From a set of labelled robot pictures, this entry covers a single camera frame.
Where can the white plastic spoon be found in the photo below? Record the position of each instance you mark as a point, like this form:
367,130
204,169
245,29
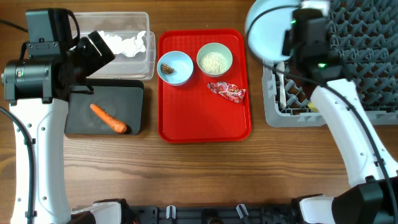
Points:
282,98

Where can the green bowl with rice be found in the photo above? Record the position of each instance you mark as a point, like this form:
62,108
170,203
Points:
214,59

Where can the clear plastic bin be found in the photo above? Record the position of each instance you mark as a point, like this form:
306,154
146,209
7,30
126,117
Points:
125,25

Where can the grey dishwasher rack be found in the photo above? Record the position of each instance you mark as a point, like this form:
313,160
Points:
364,35

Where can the light blue plate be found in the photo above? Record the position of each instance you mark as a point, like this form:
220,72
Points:
265,27

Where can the brown food scrap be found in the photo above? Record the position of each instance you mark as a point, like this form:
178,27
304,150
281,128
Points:
166,69

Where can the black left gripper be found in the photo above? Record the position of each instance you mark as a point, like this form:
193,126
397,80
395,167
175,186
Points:
96,61

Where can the white tissue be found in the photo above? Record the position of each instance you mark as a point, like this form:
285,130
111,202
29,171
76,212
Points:
128,47

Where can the red plastic tray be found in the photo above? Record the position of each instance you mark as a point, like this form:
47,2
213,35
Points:
192,112

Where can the red snack wrapper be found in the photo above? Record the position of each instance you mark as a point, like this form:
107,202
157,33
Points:
228,91

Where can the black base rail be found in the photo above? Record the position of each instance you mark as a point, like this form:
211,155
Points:
238,214

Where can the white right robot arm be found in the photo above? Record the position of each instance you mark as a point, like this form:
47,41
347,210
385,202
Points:
371,170

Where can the light blue bowl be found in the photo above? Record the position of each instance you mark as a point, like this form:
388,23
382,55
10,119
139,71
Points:
182,65

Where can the black plastic bin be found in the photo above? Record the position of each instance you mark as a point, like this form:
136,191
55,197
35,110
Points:
122,99

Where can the yellow plastic cup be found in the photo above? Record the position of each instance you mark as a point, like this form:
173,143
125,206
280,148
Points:
312,107

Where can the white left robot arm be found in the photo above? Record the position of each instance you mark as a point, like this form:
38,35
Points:
37,87

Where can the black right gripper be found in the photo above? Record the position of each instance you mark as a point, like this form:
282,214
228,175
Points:
285,48

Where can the orange carrot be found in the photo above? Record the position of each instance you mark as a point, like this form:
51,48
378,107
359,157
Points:
116,125

